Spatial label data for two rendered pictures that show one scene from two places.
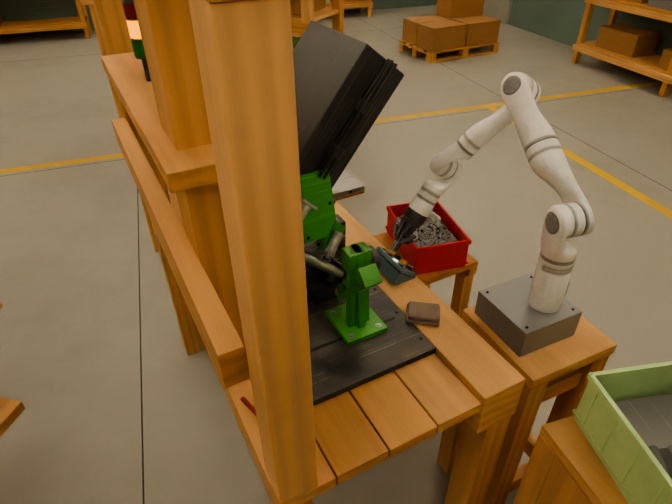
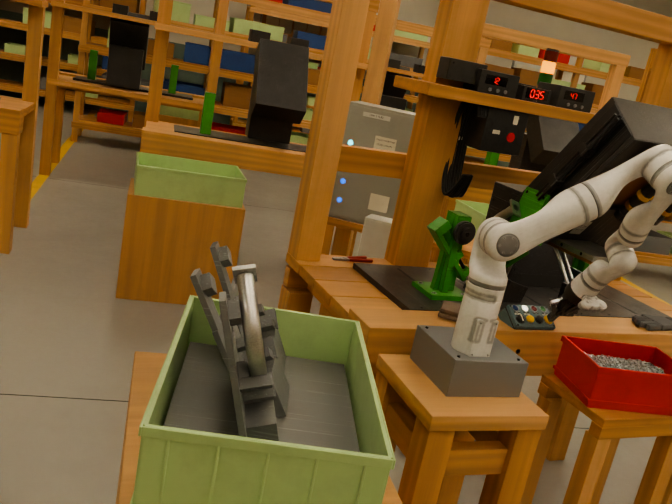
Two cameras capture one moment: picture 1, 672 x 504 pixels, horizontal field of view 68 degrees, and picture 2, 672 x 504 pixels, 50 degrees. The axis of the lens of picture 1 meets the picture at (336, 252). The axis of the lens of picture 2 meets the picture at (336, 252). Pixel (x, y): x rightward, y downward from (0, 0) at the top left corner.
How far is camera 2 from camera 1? 2.45 m
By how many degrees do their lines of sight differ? 83
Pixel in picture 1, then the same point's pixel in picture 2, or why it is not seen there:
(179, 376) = not seen: hidden behind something
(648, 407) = (336, 391)
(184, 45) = (441, 26)
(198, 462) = not seen: hidden behind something
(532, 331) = (421, 328)
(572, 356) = (411, 382)
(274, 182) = (333, 31)
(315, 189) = (530, 205)
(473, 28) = not seen: outside the picture
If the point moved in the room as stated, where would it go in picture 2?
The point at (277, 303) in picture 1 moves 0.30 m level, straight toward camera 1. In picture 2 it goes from (320, 94) to (228, 77)
